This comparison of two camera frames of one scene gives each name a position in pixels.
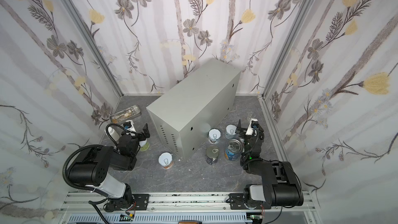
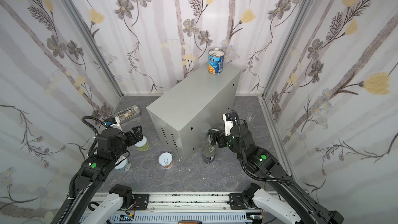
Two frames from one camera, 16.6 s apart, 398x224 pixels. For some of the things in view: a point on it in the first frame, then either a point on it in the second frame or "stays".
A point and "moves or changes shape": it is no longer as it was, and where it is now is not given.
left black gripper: [139, 135] to [132, 136]
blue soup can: [233, 148] to [215, 60]
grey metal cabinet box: [184, 117] stays
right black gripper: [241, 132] to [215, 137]
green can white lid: [144, 144] stays
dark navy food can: [212, 154] moves or changes shape
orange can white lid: [166, 160] stays
